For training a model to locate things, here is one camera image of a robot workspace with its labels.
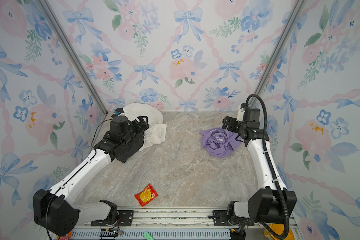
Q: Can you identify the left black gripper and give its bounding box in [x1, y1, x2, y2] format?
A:
[121, 115, 148, 148]

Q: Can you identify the purple t-shirt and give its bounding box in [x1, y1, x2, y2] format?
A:
[200, 128, 242, 158]

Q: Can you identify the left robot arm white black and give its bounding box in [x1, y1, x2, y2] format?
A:
[33, 115, 149, 237]

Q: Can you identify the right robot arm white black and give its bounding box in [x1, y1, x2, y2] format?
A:
[223, 105, 297, 225]

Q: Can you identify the white cloth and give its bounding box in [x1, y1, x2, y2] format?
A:
[122, 102, 168, 152]

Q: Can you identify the red yellow snack packet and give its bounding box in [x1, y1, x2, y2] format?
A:
[134, 184, 159, 208]

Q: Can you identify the green small object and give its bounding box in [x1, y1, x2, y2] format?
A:
[143, 232, 155, 240]

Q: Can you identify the yellow orange round object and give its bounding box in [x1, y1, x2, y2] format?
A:
[264, 224, 295, 240]

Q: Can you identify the pink orange round object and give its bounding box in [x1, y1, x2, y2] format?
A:
[57, 231, 73, 240]

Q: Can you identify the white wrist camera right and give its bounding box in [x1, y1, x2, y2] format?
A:
[237, 103, 247, 122]

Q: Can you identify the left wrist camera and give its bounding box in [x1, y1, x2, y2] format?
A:
[114, 108, 125, 116]

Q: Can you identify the thin black cable left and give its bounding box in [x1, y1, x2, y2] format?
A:
[44, 118, 115, 240]

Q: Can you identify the black corrugated cable conduit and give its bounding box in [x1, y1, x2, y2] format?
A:
[245, 93, 290, 240]

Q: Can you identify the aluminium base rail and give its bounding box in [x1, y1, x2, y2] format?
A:
[43, 206, 304, 240]

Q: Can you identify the aluminium corner post right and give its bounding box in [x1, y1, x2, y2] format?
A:
[254, 0, 306, 95]

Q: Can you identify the aluminium corner post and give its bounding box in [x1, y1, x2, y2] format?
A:
[254, 0, 306, 95]
[36, 0, 108, 115]

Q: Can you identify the aluminium corner post left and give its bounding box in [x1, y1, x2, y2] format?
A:
[36, 0, 108, 115]

